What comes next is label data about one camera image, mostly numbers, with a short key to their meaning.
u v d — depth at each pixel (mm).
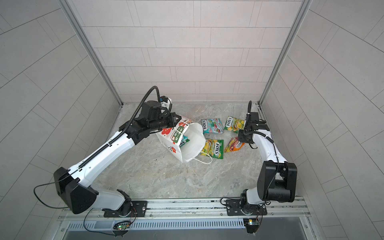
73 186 373
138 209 709
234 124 1000
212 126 994
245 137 754
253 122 667
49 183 385
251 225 681
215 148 907
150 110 518
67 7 707
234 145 860
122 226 643
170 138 772
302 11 720
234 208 709
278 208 736
